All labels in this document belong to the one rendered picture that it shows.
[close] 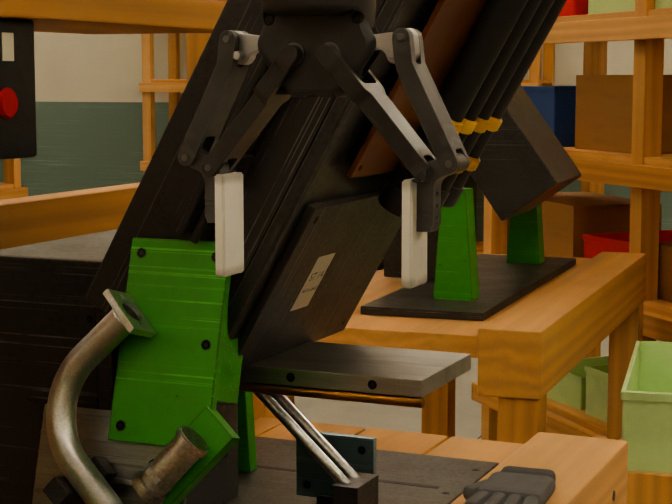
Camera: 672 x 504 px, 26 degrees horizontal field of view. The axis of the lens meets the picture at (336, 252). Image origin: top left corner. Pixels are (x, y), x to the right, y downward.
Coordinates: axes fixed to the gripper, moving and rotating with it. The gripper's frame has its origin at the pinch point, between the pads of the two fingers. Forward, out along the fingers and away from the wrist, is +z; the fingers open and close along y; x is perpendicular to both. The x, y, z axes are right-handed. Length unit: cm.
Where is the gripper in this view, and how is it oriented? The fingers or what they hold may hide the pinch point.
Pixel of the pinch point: (319, 263)
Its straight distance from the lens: 97.8
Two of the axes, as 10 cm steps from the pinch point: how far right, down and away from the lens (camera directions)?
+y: 9.2, 0.5, -4.0
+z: 0.0, 9.9, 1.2
